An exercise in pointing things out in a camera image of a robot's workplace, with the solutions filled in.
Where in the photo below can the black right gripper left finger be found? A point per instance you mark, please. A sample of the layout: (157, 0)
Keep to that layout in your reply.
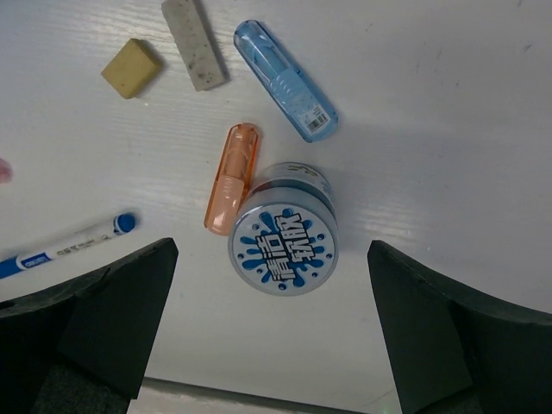
(82, 346)

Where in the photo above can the blue white marker pen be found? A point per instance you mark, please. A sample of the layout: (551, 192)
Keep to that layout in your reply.
(96, 234)

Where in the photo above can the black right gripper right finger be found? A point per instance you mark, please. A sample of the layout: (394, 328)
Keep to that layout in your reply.
(454, 349)

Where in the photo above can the yellow eraser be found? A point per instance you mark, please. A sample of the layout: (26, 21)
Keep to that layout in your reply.
(133, 68)

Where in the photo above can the grey eraser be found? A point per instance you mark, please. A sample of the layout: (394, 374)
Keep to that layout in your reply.
(194, 39)

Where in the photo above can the blue translucent case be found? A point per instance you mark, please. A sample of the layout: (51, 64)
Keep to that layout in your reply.
(302, 102)

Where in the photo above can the orange translucent case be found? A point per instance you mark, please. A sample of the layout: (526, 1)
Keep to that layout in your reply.
(233, 178)

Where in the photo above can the blue slime jar printed lid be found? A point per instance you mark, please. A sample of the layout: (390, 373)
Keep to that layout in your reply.
(284, 241)

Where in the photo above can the pink translucent case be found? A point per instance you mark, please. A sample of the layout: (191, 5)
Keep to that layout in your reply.
(6, 173)

